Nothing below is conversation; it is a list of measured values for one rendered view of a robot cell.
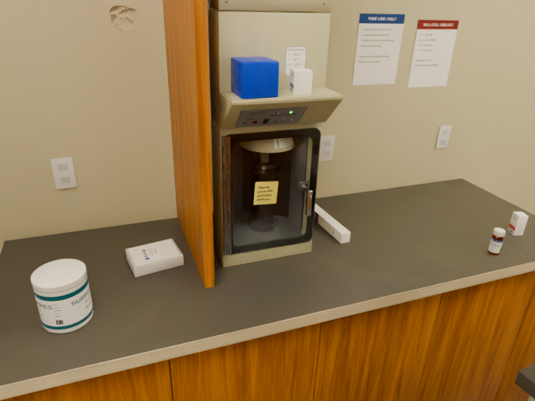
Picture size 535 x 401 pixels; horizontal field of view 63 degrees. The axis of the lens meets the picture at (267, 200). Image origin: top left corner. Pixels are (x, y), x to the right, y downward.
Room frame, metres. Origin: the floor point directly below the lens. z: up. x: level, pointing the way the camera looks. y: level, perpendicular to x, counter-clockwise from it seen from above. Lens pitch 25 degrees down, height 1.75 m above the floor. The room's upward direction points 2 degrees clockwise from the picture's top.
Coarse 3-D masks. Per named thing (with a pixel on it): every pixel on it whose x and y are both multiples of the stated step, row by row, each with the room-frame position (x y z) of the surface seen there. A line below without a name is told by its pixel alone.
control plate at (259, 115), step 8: (240, 112) 1.12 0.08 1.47; (248, 112) 1.12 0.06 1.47; (256, 112) 1.13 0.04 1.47; (264, 112) 1.14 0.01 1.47; (272, 112) 1.15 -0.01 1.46; (280, 112) 1.16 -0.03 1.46; (288, 112) 1.17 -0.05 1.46; (296, 112) 1.19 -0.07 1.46; (304, 112) 1.20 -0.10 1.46; (240, 120) 1.14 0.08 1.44; (248, 120) 1.15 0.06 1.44; (256, 120) 1.17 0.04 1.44; (272, 120) 1.19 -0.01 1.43; (280, 120) 1.20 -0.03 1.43; (288, 120) 1.21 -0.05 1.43; (296, 120) 1.22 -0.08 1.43
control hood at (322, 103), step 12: (228, 96) 1.12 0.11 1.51; (288, 96) 1.15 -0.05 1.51; (300, 96) 1.15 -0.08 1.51; (312, 96) 1.16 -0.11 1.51; (324, 96) 1.17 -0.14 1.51; (336, 96) 1.18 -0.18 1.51; (228, 108) 1.10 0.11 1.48; (240, 108) 1.10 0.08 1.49; (252, 108) 1.12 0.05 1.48; (264, 108) 1.13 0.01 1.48; (276, 108) 1.15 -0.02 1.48; (312, 108) 1.19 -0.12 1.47; (324, 108) 1.21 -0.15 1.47; (228, 120) 1.13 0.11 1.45; (300, 120) 1.23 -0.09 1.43; (312, 120) 1.25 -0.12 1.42; (324, 120) 1.26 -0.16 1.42
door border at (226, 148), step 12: (228, 144) 1.18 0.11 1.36; (228, 156) 1.18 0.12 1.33; (228, 168) 1.18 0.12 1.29; (228, 180) 1.18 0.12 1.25; (228, 192) 1.18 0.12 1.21; (228, 204) 1.18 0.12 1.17; (228, 216) 1.18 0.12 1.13; (228, 228) 1.18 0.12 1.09; (228, 240) 1.18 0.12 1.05; (228, 252) 1.18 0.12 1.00
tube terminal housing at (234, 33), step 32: (224, 32) 1.19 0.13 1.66; (256, 32) 1.22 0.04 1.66; (288, 32) 1.26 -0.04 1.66; (320, 32) 1.29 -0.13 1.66; (224, 64) 1.19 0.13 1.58; (320, 64) 1.29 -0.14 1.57; (256, 128) 1.22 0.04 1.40; (288, 128) 1.26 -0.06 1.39; (320, 128) 1.30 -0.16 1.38; (224, 256) 1.19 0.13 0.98; (256, 256) 1.23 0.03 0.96
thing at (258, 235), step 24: (240, 144) 1.19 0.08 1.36; (264, 144) 1.22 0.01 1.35; (288, 144) 1.25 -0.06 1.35; (312, 144) 1.28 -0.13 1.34; (240, 168) 1.19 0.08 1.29; (264, 168) 1.22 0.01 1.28; (288, 168) 1.25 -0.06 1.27; (312, 168) 1.28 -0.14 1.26; (240, 192) 1.19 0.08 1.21; (288, 192) 1.25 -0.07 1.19; (240, 216) 1.19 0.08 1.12; (264, 216) 1.22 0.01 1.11; (288, 216) 1.25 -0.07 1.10; (312, 216) 1.28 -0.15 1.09; (240, 240) 1.19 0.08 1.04; (264, 240) 1.22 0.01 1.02; (288, 240) 1.25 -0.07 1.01
